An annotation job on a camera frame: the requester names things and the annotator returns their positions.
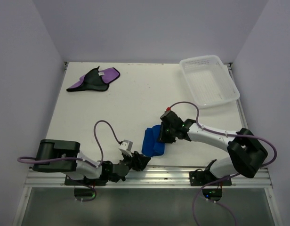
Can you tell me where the blue towel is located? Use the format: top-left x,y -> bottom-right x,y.
142,125 -> 165,157

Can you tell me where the purple and grey towel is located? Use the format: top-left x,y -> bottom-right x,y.
66,66 -> 121,92

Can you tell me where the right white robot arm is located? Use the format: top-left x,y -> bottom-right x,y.
158,110 -> 268,185

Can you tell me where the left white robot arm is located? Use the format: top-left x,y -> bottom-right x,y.
32,139 -> 151,186

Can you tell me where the white plastic basket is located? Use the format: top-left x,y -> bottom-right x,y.
179,55 -> 240,108

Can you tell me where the aluminium frame rail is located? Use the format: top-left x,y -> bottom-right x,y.
24,166 -> 273,188

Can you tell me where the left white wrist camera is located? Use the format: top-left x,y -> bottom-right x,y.
119,140 -> 133,157

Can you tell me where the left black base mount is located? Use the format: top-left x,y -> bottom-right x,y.
62,170 -> 107,186

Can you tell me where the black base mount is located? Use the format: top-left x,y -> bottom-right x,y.
189,169 -> 232,186
62,170 -> 107,186

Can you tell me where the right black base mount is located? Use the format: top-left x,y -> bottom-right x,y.
189,169 -> 232,186

